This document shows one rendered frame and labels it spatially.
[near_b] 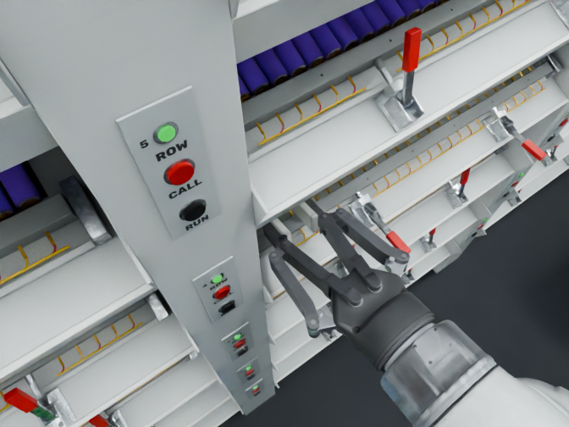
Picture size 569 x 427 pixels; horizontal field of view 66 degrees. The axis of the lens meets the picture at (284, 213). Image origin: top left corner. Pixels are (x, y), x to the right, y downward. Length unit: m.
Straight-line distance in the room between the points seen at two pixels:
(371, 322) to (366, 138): 0.17
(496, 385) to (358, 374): 0.91
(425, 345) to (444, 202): 0.53
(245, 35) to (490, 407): 0.31
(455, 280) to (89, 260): 1.22
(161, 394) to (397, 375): 0.43
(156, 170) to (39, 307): 0.17
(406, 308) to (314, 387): 0.88
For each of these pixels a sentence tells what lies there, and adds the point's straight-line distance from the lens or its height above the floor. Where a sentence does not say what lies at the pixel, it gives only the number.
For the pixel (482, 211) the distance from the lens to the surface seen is 1.13.
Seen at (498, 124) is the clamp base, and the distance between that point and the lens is 0.74.
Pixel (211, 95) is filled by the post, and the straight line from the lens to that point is 0.24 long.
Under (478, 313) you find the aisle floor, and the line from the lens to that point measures 1.43.
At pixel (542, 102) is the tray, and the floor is 0.74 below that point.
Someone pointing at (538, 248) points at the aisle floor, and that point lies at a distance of 1.61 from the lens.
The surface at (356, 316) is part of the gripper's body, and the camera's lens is 0.43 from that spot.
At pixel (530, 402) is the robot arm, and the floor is 0.90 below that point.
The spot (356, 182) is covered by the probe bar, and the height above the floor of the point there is 0.78.
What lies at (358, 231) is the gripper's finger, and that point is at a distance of 0.48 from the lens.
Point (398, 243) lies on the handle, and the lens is 0.57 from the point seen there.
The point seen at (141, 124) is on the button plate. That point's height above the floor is 1.09.
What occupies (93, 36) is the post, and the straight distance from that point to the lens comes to 0.20.
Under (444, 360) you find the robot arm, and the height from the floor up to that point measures 0.89.
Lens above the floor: 1.25
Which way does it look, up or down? 59 degrees down
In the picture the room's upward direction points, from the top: straight up
